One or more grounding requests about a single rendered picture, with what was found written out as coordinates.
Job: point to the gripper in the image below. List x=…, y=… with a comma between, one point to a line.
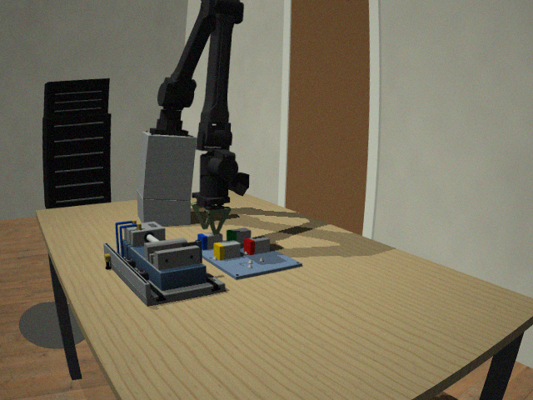
x=205, y=199

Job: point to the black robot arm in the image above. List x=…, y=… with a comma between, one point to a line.
x=215, y=16

